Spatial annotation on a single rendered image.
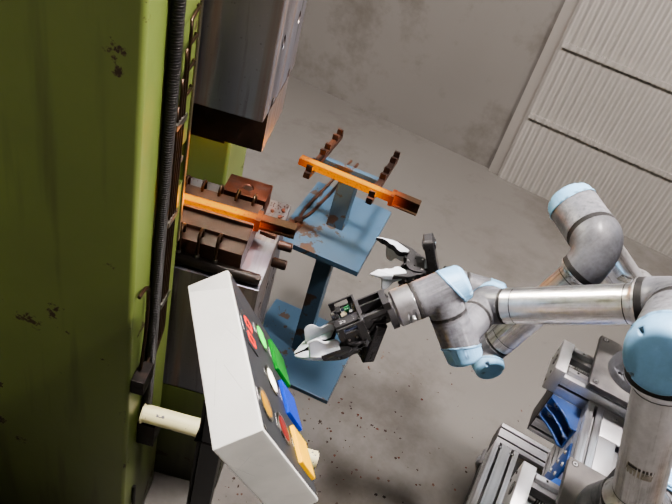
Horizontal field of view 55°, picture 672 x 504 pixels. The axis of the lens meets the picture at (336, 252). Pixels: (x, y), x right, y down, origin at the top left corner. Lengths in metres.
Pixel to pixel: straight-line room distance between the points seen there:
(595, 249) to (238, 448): 0.89
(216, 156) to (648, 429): 1.25
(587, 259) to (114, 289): 0.99
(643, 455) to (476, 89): 3.26
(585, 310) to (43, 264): 1.01
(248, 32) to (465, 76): 3.10
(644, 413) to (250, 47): 0.92
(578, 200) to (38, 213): 1.13
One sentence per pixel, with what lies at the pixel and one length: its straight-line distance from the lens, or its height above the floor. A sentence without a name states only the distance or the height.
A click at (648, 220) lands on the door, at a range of 4.30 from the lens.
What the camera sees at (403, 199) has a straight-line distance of 1.96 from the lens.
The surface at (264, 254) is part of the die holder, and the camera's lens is 1.66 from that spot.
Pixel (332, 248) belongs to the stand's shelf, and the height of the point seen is 0.67.
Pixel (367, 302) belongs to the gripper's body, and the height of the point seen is 1.17.
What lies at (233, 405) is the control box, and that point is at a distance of 1.00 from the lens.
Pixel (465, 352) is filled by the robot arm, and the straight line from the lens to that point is 1.28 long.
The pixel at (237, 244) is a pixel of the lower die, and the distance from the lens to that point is 1.58.
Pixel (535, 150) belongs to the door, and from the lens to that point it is 4.22.
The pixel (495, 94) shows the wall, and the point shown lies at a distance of 4.21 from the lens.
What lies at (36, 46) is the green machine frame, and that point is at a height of 1.54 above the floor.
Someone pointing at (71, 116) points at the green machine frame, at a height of 1.44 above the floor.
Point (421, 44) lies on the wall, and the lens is 4.28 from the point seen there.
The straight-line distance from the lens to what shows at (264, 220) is 1.61.
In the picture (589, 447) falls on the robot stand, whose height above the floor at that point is 0.73.
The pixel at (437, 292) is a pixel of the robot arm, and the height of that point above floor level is 1.22.
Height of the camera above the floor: 1.99
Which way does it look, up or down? 38 degrees down
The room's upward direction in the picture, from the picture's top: 17 degrees clockwise
